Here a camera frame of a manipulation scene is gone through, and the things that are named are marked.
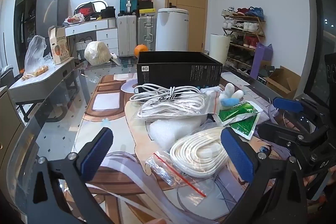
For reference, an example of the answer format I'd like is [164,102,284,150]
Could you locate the white cylindrical appliance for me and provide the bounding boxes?
[155,8,189,51]

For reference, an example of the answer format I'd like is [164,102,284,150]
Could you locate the orange fruit carton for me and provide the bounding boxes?
[49,26,70,65]

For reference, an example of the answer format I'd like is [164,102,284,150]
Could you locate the bagged white adidas laces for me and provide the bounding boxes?
[130,84,221,121]

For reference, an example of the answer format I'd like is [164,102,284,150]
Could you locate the white drawer desk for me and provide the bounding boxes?
[65,18,119,58]

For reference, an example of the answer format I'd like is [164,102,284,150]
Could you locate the silver suitcase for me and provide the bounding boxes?
[137,15,157,51]

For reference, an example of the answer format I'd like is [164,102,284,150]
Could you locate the wooden shoe rack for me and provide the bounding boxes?
[221,6,265,74]

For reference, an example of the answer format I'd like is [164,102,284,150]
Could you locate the white blue plush toy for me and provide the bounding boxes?
[219,83,244,110]

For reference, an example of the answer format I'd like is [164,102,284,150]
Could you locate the grey side table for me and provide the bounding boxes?
[9,57,75,122]

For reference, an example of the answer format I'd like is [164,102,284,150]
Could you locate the wicker basket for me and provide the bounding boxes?
[75,39,92,60]

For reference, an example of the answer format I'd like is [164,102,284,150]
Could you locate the black cabinet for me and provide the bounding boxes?
[14,0,37,73]

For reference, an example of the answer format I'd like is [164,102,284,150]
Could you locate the small white trash bin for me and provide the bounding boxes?
[210,34,231,65]

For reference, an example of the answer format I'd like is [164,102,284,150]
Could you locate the green medicine sachet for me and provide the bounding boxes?
[218,101,263,126]
[230,113,260,140]

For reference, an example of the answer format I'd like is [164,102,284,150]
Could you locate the white handled knife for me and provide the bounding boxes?
[110,53,122,66]

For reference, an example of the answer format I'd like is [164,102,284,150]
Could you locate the purple paper bag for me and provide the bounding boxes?
[250,43,273,80]

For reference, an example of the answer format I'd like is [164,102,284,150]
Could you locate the bagged thick white rope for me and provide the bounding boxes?
[144,126,232,198]

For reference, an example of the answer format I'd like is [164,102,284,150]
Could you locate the white suitcase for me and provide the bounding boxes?
[117,15,137,57]

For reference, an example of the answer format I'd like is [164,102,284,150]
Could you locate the open cardboard box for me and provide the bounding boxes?
[264,66,301,100]

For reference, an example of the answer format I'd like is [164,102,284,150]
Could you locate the plastic bag with snacks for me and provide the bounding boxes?
[22,35,55,81]

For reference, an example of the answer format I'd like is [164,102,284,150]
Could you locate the white cable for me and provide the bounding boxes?
[129,83,203,104]

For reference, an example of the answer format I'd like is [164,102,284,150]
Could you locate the white foam block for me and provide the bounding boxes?
[147,115,207,150]

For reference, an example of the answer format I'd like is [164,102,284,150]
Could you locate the bagged white noodle bundle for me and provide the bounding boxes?
[84,41,112,66]

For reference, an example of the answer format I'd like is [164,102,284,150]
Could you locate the red black shoe box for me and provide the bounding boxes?
[74,2,96,18]

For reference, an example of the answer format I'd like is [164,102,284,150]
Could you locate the anime printed desk mat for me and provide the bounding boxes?
[59,73,316,224]

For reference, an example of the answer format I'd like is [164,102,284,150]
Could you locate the black cardboard box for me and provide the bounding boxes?
[137,51,223,89]

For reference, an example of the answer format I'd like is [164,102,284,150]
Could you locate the orange fruit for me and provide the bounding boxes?
[134,44,149,58]

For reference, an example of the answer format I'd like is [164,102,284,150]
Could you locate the dark grey refrigerator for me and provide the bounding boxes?
[35,0,69,38]

